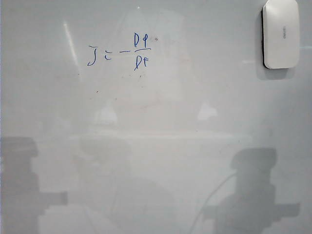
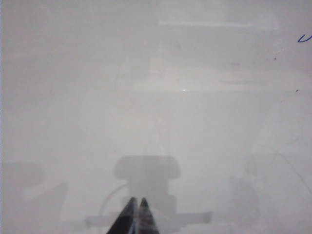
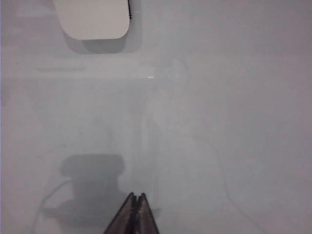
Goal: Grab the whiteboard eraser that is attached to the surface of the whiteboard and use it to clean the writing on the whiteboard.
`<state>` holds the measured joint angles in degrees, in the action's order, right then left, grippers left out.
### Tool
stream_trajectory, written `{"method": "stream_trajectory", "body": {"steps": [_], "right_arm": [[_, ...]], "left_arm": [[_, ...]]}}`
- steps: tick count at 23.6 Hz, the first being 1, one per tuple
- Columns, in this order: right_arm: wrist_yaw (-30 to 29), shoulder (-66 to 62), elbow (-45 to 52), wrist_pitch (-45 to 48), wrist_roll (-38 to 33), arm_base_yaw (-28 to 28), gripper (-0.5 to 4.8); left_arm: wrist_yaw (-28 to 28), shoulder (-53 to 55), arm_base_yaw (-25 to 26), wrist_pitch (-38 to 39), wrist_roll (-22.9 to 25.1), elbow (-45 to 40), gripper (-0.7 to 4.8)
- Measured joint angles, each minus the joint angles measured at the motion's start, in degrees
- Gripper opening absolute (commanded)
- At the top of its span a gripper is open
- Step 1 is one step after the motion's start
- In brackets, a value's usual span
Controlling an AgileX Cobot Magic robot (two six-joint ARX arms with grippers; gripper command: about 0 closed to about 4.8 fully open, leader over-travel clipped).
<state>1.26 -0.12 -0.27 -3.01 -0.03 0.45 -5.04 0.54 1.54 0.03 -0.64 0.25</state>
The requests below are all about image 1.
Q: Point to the white whiteboard eraser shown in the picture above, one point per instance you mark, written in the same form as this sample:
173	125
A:
280	36

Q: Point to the glossy white whiteboard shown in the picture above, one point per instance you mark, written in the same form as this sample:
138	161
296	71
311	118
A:
156	146

